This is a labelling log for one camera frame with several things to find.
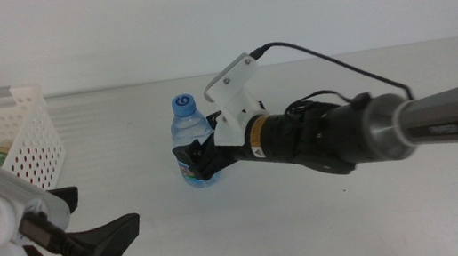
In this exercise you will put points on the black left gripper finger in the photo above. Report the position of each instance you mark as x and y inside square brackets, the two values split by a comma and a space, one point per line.
[67, 196]
[112, 238]

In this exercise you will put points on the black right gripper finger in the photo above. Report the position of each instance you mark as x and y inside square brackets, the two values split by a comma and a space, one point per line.
[214, 118]
[202, 158]

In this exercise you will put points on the clear water bottle blue cap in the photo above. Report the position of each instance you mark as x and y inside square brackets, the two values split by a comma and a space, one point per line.
[187, 122]

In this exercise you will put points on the yellow tea bottle green label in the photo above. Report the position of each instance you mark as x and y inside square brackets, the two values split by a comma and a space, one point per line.
[1, 153]

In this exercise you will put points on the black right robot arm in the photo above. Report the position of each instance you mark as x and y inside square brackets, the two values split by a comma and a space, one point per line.
[338, 139]

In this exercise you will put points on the white perforated plastic basket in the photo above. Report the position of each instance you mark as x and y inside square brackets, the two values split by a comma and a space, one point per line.
[42, 127]

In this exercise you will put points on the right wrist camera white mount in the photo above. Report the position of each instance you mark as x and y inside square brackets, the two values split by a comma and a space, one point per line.
[234, 100]

